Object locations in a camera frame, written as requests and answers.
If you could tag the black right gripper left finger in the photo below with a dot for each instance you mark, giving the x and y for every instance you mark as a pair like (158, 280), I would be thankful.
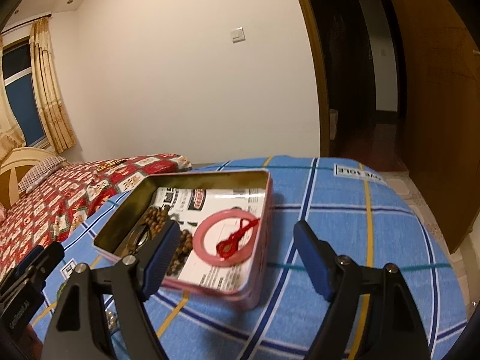
(79, 330)

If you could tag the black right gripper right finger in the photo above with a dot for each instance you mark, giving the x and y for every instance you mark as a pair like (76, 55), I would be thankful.
(371, 313)

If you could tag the pink metal tin box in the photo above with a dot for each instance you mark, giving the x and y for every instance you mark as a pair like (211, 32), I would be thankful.
(136, 209)

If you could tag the red string pendant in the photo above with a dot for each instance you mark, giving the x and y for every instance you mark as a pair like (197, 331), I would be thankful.
(227, 248)

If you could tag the red patterned quilt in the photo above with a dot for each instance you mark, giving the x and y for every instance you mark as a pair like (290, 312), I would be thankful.
(64, 200)

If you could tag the dark object in tin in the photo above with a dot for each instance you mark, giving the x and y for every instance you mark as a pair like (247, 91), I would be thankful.
(134, 240)

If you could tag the striped pillow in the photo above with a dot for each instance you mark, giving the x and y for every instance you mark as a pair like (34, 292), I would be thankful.
(38, 173)

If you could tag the blue plaid bed sheet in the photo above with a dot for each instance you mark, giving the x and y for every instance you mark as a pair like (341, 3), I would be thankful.
(347, 205)

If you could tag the cream wooden headboard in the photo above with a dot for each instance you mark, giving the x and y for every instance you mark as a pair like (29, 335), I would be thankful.
(14, 167)

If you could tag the pink bangle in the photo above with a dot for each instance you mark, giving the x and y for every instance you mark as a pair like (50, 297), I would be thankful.
(218, 227)

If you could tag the beige floral left curtain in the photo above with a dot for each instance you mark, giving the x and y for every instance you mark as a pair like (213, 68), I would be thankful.
(11, 135)

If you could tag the beige floral curtain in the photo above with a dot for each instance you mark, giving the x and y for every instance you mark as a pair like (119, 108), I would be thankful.
(11, 135)
(47, 94)

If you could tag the printed paper leaflet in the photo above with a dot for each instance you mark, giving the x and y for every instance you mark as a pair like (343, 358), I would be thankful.
(189, 207)

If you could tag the brown wooden wardrobe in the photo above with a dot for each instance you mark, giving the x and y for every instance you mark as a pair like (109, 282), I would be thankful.
(440, 140)

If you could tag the beige floral right curtain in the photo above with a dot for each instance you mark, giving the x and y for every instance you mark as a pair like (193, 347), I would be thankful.
(47, 94)

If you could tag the window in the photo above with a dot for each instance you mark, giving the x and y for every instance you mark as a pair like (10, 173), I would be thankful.
(17, 74)

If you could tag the white wall switch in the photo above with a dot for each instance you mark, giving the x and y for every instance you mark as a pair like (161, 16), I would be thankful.
(237, 35)

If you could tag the brown wooden door frame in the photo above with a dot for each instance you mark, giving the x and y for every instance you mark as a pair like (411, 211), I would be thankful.
(320, 74)

